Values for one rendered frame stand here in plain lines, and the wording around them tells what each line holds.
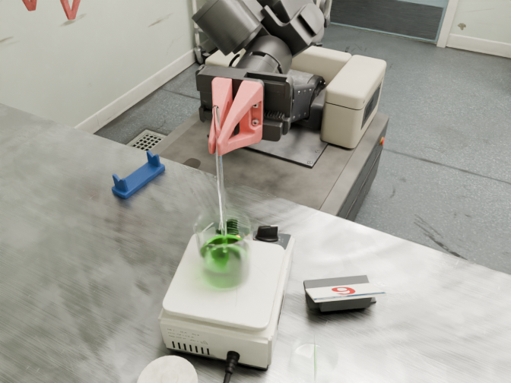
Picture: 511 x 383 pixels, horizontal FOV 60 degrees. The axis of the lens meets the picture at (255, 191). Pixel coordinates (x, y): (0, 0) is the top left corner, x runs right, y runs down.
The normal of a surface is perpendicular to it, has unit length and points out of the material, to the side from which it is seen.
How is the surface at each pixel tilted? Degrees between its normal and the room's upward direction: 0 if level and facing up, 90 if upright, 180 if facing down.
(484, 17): 90
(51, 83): 90
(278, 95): 90
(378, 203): 0
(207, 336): 90
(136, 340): 0
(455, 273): 0
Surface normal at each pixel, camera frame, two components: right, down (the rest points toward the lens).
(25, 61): 0.89, 0.30
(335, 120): -0.46, 0.58
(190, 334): -0.21, 0.64
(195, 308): 0.00, -0.76
